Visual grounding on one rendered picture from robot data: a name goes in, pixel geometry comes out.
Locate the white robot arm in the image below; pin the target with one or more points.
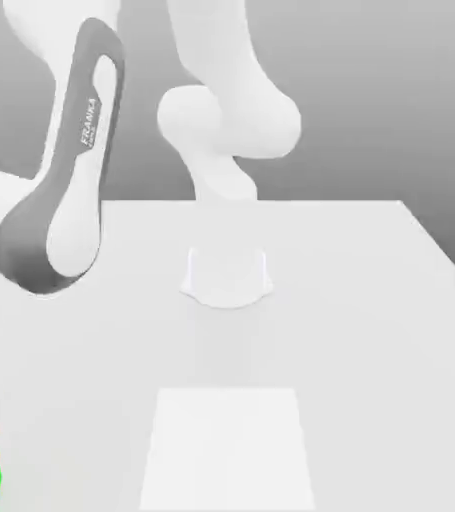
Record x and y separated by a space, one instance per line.
79 160

